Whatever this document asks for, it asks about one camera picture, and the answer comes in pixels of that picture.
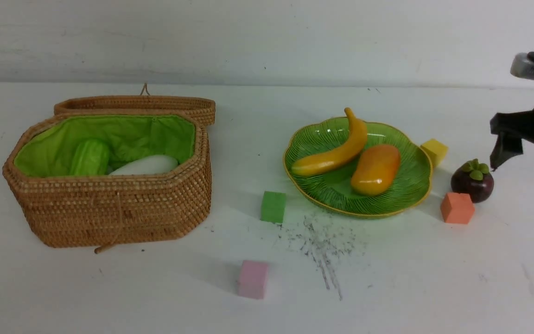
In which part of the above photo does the yellow plastic banana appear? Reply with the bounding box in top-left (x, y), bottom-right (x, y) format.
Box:
top-left (290, 107), bottom-right (368, 177)

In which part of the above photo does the woven wicker basket green lining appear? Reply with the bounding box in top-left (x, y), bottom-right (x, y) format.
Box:
top-left (2, 89), bottom-right (216, 253)

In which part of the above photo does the pink foam cube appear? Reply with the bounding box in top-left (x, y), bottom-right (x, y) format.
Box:
top-left (237, 260), bottom-right (269, 300)

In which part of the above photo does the yellow foam cube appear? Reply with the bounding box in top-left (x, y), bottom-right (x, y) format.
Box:
top-left (420, 139), bottom-right (449, 168)

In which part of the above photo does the green plastic cucumber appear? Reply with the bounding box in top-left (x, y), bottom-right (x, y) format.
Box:
top-left (69, 139), bottom-right (111, 176)

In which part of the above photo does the white radish with leaves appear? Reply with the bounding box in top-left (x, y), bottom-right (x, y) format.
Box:
top-left (109, 154), bottom-right (179, 175)

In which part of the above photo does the green glass leaf plate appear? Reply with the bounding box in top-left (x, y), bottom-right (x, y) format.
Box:
top-left (283, 117), bottom-right (434, 218)

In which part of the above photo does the green foam cube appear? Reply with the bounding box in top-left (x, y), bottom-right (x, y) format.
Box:
top-left (260, 191), bottom-right (286, 225)

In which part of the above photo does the dark purple plastic mangosteen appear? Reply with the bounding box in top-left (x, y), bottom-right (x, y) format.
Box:
top-left (451, 159), bottom-right (495, 204)

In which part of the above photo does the orange yellow plastic mango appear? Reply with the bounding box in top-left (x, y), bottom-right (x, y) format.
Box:
top-left (350, 144), bottom-right (401, 197)

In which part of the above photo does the orange foam cube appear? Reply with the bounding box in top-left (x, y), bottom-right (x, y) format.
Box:
top-left (440, 192), bottom-right (475, 225)

